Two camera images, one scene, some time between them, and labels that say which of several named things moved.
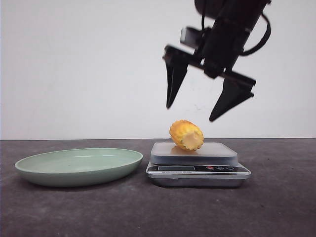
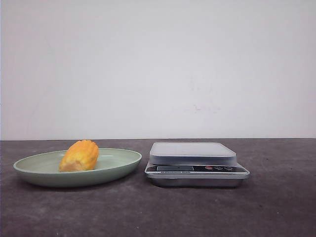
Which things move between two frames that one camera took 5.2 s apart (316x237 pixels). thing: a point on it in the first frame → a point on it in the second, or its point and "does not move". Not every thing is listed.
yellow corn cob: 186,135 → 80,156
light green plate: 80,167 does not move
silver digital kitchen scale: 211,165 does not move
